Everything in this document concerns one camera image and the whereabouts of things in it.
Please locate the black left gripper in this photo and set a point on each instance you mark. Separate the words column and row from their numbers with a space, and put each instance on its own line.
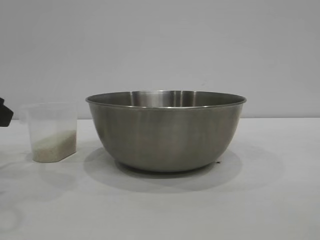
column 4, row 116

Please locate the clear plastic measuring cup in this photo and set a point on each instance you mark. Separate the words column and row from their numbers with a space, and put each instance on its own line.
column 50, row 117

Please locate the stainless steel mixing bowl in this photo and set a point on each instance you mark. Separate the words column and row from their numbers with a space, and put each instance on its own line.
column 165, row 137

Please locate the white uncooked rice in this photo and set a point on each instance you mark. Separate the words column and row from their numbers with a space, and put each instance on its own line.
column 53, row 147

